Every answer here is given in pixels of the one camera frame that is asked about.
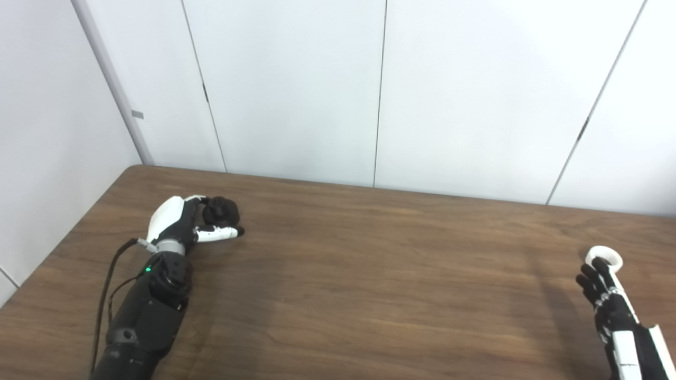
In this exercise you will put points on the gray wall corner trim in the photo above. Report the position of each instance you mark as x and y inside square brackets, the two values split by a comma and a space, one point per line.
[113, 84]

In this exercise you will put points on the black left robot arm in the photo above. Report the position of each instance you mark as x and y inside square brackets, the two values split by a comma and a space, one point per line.
[148, 316]

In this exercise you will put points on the round black part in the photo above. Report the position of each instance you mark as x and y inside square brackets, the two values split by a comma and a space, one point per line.
[222, 211]

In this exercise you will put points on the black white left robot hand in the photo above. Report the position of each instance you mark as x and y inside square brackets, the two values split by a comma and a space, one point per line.
[171, 216]

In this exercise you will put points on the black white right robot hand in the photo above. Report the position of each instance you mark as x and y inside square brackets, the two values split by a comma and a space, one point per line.
[628, 348]

